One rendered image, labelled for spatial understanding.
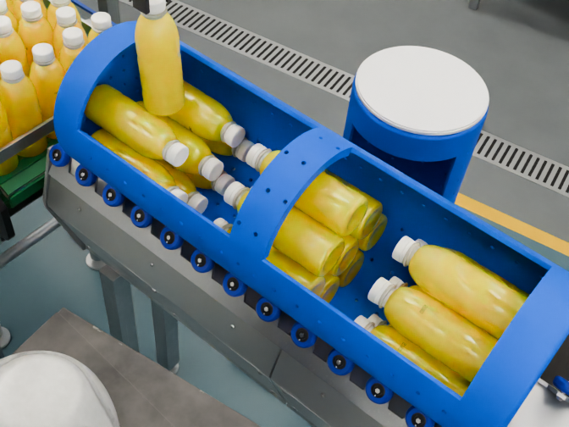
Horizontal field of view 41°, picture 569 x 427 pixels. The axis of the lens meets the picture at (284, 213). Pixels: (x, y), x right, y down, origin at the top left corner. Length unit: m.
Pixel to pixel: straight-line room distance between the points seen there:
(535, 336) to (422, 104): 0.68
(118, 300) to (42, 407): 0.99
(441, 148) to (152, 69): 0.61
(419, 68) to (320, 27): 1.91
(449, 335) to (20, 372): 0.56
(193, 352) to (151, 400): 1.22
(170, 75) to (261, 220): 0.31
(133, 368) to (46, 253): 1.48
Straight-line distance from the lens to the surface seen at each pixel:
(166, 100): 1.29
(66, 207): 1.56
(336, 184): 1.14
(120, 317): 1.85
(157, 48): 1.23
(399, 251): 1.11
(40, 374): 0.84
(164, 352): 2.18
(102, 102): 1.34
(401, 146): 1.53
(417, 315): 1.08
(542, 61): 3.65
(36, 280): 2.55
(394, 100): 1.55
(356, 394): 1.25
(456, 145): 1.55
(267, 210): 1.10
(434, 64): 1.67
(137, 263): 1.46
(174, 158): 1.27
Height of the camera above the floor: 2.01
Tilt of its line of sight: 49 degrees down
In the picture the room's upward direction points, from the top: 7 degrees clockwise
